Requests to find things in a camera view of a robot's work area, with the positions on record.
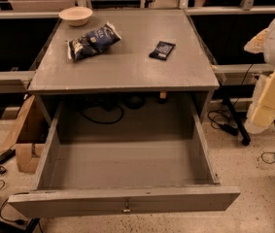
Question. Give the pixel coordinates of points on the black power adapter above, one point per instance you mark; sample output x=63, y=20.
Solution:
x=229, y=129

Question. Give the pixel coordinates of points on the cream bowl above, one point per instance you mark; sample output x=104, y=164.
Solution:
x=76, y=16

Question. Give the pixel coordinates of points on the dark blue rxbar wrapper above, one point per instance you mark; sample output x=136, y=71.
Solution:
x=162, y=50

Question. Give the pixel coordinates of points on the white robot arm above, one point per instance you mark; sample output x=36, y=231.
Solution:
x=269, y=54

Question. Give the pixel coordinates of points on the cardboard box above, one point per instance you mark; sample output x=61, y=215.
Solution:
x=27, y=136

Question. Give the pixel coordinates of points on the grey cabinet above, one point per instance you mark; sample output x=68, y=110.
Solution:
x=126, y=65

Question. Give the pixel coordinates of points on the blue chip bag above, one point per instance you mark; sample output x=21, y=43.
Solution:
x=93, y=42

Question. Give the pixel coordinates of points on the black stand leg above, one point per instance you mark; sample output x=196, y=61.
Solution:
x=246, y=138

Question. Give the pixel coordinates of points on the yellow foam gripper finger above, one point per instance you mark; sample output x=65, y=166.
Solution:
x=257, y=43
x=261, y=112

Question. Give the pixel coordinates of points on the grey open top drawer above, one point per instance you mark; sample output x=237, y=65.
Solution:
x=156, y=159

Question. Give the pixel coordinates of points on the metal drawer knob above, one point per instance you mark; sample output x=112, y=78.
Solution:
x=126, y=209

